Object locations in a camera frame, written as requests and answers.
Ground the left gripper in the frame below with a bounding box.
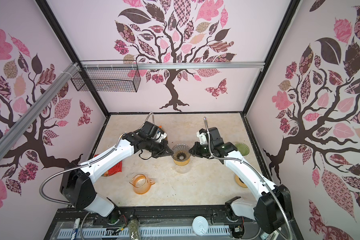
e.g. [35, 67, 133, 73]
[145, 138, 174, 159]

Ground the wooden dripper stand ring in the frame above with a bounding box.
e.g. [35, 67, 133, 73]
[172, 157, 192, 167]

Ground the clear glass carafe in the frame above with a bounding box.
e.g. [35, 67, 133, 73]
[173, 165, 192, 174]

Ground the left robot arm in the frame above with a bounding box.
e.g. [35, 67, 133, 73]
[60, 121, 173, 222]

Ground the green glass dripper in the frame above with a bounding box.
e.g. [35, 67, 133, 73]
[235, 143, 250, 156]

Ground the orange glass pitcher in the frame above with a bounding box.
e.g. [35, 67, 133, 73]
[129, 174, 156, 195]

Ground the red snack packet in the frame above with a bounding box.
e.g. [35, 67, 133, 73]
[102, 161, 122, 177]

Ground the white marker pen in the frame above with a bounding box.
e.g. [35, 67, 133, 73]
[70, 218, 80, 240]

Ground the white stapler device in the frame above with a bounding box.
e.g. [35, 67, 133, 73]
[260, 228, 282, 240]

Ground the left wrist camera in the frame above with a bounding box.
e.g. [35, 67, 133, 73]
[154, 132, 168, 143]

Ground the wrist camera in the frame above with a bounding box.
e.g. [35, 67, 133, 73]
[197, 132, 208, 145]
[154, 132, 168, 143]

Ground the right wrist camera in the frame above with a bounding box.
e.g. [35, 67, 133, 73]
[197, 132, 208, 145]

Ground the black wire basket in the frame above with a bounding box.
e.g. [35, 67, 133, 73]
[71, 60, 141, 93]

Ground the back aluminium rail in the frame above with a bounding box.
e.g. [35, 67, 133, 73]
[82, 62, 265, 70]

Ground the aluminium rail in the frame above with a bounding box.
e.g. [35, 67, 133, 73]
[82, 62, 265, 70]
[0, 63, 80, 161]

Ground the white cable duct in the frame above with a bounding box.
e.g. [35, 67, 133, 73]
[51, 226, 231, 240]

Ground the left aluminium rail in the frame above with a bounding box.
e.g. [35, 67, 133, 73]
[0, 63, 80, 161]

